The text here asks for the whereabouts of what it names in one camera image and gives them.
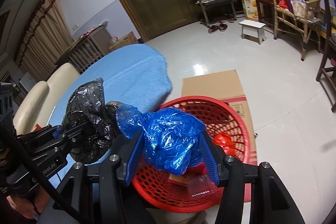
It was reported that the person's left hand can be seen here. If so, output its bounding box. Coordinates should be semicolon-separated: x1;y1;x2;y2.
6;188;50;219

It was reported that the blue tablecloth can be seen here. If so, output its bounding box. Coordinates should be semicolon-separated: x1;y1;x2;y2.
50;44;172;186

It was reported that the clear plastic tray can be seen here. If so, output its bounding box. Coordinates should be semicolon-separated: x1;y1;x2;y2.
186;174;216;198

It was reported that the yellow printed carton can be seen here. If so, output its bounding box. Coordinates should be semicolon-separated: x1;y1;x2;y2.
241;0;259;22

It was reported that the rattan chair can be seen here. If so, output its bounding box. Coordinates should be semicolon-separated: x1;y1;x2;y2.
272;0;322;61

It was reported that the wooden radiator cabinet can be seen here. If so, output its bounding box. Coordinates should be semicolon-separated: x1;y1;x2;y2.
55;25;112;74

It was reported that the small white stool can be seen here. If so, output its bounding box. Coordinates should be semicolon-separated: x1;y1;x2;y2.
239;19;266;45

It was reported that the yellow red carton box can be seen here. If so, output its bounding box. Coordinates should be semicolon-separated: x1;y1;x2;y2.
167;163;208;189

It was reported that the black plastic bag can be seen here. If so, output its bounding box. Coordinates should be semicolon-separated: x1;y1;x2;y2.
62;78;121;164

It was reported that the white air conditioner unit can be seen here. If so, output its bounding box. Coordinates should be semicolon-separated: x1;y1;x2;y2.
19;72;36;92

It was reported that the red plastic mesh basket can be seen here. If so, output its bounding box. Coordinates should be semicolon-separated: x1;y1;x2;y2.
132;96;250;213

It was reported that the blue plastic bag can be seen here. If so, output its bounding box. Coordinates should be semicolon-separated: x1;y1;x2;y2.
116;104;206;176

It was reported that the brown cardboard box by wall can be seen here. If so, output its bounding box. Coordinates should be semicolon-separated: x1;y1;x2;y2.
109;31;139;52

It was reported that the flat cardboard box on floor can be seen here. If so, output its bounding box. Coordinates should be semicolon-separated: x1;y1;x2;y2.
181;70;257;165

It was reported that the beige curtain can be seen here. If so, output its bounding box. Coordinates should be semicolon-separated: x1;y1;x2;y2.
14;0;73;82

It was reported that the cream leather sofa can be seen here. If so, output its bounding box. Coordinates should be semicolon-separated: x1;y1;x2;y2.
13;63;80;135

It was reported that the pair of dark slippers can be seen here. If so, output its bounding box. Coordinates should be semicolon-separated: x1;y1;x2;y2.
208;23;228;34

